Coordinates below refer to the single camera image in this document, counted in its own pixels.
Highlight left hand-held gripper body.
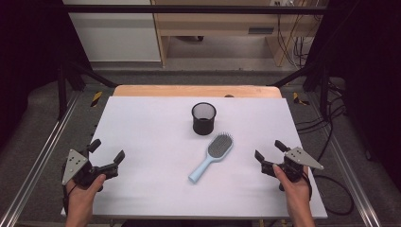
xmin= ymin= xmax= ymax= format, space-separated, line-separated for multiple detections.
xmin=61 ymin=148 xmax=120 ymax=193

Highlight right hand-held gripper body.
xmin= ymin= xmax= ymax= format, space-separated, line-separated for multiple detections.
xmin=260 ymin=147 xmax=324 ymax=192

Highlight light blue hairbrush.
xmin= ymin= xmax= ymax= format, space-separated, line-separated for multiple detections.
xmin=187 ymin=131 xmax=235 ymax=183

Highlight black mesh cup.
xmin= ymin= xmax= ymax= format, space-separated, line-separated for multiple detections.
xmin=191 ymin=101 xmax=218 ymax=136

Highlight person's left hand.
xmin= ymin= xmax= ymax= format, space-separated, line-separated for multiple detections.
xmin=64 ymin=173 xmax=107 ymax=219

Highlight person's right hand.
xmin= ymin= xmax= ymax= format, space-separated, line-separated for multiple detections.
xmin=272 ymin=164 xmax=315 ymax=219

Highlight white table board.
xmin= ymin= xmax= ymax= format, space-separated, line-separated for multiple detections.
xmin=61 ymin=96 xmax=328 ymax=220

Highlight yellow black tape strip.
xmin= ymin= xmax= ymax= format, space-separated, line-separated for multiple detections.
xmin=292 ymin=92 xmax=310 ymax=107
xmin=90 ymin=91 xmax=104 ymax=108

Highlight black metal stand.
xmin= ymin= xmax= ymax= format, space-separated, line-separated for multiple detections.
xmin=56 ymin=60 xmax=119 ymax=121
xmin=268 ymin=61 xmax=332 ymax=119

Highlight wooden table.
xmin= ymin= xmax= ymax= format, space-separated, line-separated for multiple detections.
xmin=113 ymin=84 xmax=283 ymax=99

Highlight black curtain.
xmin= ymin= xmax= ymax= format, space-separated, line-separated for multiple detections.
xmin=306 ymin=0 xmax=401 ymax=190
xmin=0 ymin=0 xmax=93 ymax=149

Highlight white cabinet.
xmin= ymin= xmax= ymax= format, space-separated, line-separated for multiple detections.
xmin=62 ymin=0 xmax=162 ymax=62

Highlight grey desk label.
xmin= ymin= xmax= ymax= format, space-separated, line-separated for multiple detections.
xmin=248 ymin=26 xmax=275 ymax=35

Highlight wooden desk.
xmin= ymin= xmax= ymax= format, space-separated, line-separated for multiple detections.
xmin=150 ymin=0 xmax=320 ymax=68

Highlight white power strip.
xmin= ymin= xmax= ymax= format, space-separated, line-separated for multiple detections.
xmin=270 ymin=0 xmax=297 ymax=8

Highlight black horizontal bar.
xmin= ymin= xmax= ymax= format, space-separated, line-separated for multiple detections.
xmin=62 ymin=4 xmax=329 ymax=15

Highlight right hand-held gripper cable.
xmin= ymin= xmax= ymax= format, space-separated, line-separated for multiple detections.
xmin=301 ymin=171 xmax=314 ymax=201

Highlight hand-held gripper cable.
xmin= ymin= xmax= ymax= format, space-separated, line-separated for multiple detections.
xmin=61 ymin=183 xmax=78 ymax=216
xmin=301 ymin=171 xmax=314 ymax=201

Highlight left hand-held gripper cable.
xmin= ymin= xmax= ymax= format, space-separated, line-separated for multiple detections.
xmin=61 ymin=183 xmax=78 ymax=216

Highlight aluminium rail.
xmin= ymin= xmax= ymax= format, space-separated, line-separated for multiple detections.
xmin=306 ymin=94 xmax=384 ymax=227
xmin=0 ymin=92 xmax=80 ymax=227

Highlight black floor cables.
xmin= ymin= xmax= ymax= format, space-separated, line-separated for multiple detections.
xmin=296 ymin=79 xmax=355 ymax=218

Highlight hanging cables bundle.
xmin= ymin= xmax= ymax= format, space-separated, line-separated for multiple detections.
xmin=275 ymin=13 xmax=316 ymax=69

